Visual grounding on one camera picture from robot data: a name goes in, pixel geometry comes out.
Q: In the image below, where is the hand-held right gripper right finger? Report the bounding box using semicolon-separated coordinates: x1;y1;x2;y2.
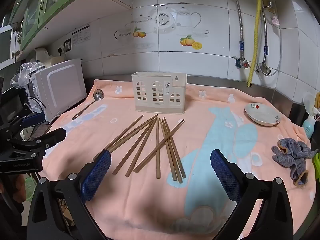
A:
210;149;293;240

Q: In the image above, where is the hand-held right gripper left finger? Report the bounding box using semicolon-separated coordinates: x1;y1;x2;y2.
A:
26;149;112;240

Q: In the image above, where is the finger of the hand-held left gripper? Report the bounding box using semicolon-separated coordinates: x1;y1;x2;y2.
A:
5;113;46;133
15;127;67;155

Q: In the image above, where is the pile of wooden chopsticks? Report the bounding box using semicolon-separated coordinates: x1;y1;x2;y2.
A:
93;114;187;183

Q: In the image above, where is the cream plastic utensil holder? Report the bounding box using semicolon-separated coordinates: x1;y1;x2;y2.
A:
131;72;187;114

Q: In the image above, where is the white cutting board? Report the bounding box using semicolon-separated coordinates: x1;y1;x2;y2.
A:
30;59;87;115

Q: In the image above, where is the clear plastic bag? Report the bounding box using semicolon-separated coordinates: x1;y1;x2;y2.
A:
10;62;45;88

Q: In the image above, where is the metal slotted spoon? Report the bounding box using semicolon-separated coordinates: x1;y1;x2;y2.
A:
72;89;105;121

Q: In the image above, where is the peach printed towel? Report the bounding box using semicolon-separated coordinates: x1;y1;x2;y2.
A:
41;78;317;240

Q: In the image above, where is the cream kitchen appliance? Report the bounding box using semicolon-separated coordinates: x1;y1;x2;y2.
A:
34;47;68;67

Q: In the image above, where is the white printed plate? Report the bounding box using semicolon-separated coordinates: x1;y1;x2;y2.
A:
244;102;281;127

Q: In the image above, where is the grey rag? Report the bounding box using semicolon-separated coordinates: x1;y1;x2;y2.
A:
272;138;318;187

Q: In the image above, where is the green plastic item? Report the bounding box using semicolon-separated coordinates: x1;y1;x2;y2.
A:
312;152;320;178

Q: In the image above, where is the blue dish soap bottle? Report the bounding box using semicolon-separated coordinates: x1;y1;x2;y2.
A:
302;115;317;139

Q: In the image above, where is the white instruction sticker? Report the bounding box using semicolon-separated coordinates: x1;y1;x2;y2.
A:
72;26;90;45

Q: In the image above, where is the white kitchen tool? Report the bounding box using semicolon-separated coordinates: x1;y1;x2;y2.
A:
302;91;315;113

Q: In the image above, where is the metal water valve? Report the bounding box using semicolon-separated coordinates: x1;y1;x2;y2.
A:
255;64;272;75

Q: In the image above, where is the white cable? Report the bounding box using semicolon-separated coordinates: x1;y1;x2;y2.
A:
49;114;62;126

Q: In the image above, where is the red handled water valve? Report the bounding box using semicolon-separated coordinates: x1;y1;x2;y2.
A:
234;56;250;68

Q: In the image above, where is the green wall cabinet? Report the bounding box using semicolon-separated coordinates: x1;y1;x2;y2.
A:
0;0;133;53

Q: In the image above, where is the thin grey hose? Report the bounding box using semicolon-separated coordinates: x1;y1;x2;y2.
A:
265;0;283;77

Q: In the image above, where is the yellow corrugated hose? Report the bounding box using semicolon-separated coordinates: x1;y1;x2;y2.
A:
247;0;262;88

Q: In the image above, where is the braided metal hose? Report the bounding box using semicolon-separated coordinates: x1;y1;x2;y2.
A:
223;0;245;60
260;0;273;67

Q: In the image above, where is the teapot and fruit wall decal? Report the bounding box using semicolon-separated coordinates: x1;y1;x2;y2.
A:
114;5;210;49

